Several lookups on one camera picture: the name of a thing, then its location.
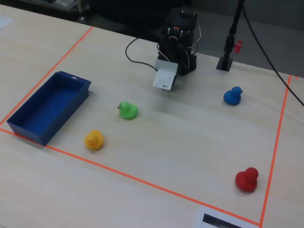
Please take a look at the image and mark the white camera box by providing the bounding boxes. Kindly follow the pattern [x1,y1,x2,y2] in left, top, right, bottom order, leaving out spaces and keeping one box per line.
[152,59,179,91]

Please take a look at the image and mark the red rubber duck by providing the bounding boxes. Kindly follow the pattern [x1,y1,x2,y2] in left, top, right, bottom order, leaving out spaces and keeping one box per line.
[235,167,259,193]

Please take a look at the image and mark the black camera cable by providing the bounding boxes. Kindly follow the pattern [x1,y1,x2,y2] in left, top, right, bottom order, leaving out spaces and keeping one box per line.
[125,37,159,71]

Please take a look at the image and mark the white paper with black bar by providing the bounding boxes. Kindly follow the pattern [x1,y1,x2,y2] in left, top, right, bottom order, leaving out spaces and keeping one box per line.
[193,206,261,228]

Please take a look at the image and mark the yellow rubber duck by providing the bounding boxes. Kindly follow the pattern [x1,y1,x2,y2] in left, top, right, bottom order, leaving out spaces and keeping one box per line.
[84,129,105,152]

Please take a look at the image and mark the orange tape strip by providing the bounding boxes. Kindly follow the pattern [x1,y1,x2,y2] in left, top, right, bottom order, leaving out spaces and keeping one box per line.
[0,128,262,226]
[259,75,292,228]
[0,26,94,126]

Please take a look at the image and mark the green rubber duck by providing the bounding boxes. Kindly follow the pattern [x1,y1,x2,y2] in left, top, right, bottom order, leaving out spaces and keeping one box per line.
[116,101,139,120]

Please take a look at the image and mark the thick black cable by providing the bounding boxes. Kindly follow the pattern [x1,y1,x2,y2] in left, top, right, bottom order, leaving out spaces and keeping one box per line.
[241,3,304,106]

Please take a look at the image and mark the blue plastic box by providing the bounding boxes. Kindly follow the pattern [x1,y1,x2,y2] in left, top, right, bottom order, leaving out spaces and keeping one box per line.
[6,70,92,146]

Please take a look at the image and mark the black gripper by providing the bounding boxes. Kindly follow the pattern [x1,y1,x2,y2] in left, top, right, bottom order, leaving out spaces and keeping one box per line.
[161,71,179,93]

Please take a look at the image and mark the blue rubber duck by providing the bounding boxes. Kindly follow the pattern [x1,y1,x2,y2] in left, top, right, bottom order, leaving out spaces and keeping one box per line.
[223,86,244,106]

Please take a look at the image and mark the red white servo wires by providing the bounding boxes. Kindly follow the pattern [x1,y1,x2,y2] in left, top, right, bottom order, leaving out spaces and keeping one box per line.
[190,20,202,69]

